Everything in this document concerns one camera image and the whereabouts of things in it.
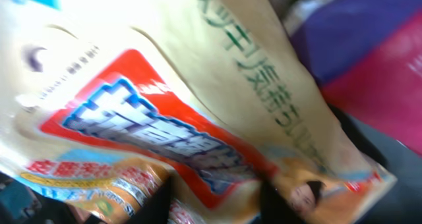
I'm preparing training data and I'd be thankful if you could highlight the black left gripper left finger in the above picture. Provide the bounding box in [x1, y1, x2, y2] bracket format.
[127, 177, 173, 224]

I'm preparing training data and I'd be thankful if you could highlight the beige snack packet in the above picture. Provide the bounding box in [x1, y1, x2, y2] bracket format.
[1, 0, 396, 223]

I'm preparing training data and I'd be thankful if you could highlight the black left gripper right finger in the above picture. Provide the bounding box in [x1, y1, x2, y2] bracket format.
[259, 181, 304, 224]

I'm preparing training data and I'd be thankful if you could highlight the pink purple pad pack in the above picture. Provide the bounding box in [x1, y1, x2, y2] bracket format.
[284, 0, 421, 154]

